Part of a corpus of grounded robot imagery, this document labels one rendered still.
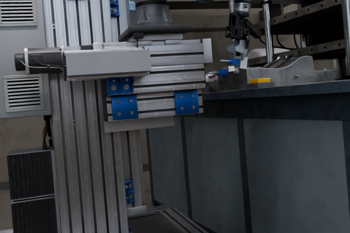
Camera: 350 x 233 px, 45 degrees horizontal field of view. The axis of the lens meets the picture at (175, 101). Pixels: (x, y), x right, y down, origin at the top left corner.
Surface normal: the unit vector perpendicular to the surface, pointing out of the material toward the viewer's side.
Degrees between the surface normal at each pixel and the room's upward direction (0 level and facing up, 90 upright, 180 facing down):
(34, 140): 90
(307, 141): 90
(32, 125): 90
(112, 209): 90
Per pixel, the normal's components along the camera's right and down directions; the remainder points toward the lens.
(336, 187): -0.91, 0.08
